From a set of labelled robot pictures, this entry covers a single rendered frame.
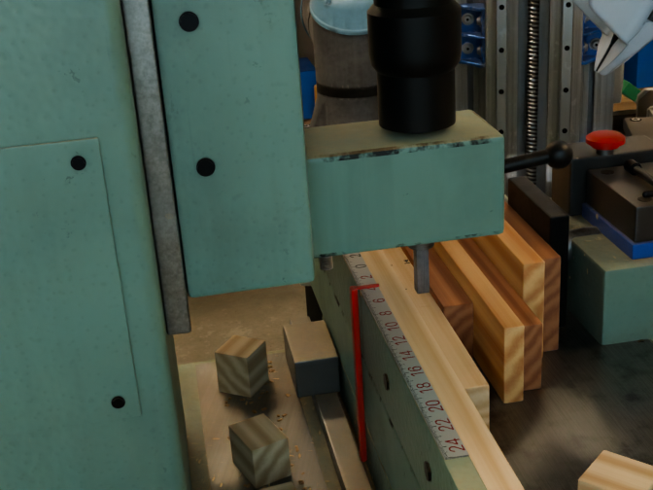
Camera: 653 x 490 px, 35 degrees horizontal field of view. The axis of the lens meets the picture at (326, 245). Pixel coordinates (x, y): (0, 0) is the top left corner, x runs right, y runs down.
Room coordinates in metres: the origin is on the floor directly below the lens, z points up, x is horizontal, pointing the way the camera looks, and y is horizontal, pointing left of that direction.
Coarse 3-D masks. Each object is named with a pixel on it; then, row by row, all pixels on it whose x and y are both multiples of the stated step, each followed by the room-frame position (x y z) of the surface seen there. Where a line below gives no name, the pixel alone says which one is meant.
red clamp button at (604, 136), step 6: (594, 132) 0.76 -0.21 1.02; (600, 132) 0.76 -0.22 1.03; (606, 132) 0.76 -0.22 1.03; (612, 132) 0.76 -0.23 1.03; (618, 132) 0.76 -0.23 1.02; (588, 138) 0.76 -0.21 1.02; (594, 138) 0.75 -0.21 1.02; (600, 138) 0.75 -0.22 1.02; (606, 138) 0.75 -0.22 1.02; (612, 138) 0.75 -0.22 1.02; (618, 138) 0.75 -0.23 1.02; (624, 138) 0.75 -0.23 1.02; (588, 144) 0.75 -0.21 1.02; (594, 144) 0.75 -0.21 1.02; (600, 144) 0.75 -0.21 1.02; (606, 144) 0.74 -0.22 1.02; (612, 144) 0.74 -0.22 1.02; (618, 144) 0.74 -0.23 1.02; (606, 150) 0.75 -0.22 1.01
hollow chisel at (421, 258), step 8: (416, 256) 0.65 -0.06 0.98; (424, 256) 0.65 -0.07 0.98; (416, 264) 0.65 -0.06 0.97; (424, 264) 0.65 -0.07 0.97; (416, 272) 0.65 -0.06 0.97; (424, 272) 0.65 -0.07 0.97; (416, 280) 0.65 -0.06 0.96; (424, 280) 0.65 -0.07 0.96; (416, 288) 0.65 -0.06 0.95; (424, 288) 0.65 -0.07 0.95
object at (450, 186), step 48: (336, 144) 0.63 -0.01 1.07; (384, 144) 0.63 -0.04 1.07; (432, 144) 0.62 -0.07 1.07; (480, 144) 0.63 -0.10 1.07; (336, 192) 0.61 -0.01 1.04; (384, 192) 0.62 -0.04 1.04; (432, 192) 0.62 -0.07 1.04; (480, 192) 0.63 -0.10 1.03; (336, 240) 0.61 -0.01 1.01; (384, 240) 0.62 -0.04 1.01; (432, 240) 0.62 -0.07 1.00
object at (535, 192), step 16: (512, 192) 0.74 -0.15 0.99; (528, 192) 0.72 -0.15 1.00; (528, 208) 0.71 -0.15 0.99; (544, 208) 0.69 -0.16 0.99; (560, 208) 0.68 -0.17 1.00; (544, 224) 0.68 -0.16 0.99; (560, 224) 0.67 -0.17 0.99; (544, 240) 0.68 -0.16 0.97; (560, 240) 0.67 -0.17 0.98; (560, 256) 0.67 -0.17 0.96; (560, 288) 0.67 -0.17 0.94; (560, 304) 0.67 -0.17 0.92; (560, 320) 0.67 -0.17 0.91
